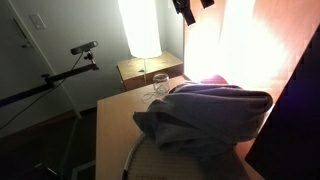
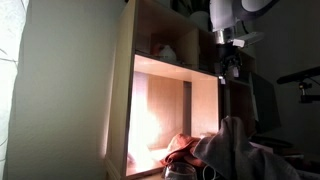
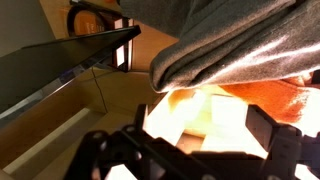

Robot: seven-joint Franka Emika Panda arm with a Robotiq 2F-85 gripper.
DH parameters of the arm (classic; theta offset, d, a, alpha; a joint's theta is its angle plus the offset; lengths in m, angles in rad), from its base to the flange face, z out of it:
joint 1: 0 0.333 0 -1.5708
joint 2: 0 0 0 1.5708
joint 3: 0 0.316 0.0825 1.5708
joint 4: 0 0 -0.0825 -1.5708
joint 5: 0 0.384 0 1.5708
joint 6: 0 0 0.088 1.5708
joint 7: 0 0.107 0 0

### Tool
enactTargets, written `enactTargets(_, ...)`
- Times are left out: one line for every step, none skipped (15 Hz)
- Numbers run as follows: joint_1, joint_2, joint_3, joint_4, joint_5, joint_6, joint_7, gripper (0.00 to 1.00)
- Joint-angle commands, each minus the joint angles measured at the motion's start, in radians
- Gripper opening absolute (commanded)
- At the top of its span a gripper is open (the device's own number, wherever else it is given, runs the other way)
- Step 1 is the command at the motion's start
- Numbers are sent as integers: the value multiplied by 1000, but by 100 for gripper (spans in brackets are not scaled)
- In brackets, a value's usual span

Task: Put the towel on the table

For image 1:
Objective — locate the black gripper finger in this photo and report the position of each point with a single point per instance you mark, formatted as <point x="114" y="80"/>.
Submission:
<point x="185" y="10"/>
<point x="206" y="3"/>

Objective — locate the grey towel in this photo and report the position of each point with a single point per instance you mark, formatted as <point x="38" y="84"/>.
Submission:
<point x="206" y="116"/>

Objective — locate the orange towel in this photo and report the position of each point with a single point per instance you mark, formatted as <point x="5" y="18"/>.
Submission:
<point x="215" y="80"/>

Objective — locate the white floor lamp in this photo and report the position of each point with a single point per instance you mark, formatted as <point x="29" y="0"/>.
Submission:
<point x="140" y="26"/>

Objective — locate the small wooden nightstand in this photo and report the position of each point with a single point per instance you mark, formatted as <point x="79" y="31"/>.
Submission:
<point x="156" y="66"/>

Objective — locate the clear glass jar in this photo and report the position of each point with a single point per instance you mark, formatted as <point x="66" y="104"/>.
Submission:
<point x="161" y="83"/>

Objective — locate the white purple tennis racket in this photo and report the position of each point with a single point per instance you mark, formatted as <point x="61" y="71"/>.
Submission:
<point x="143" y="166"/>

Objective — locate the black camera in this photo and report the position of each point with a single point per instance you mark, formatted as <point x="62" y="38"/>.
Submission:
<point x="83" y="48"/>

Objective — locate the white light switch plate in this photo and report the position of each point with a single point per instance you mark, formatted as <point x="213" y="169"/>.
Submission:
<point x="37" y="21"/>

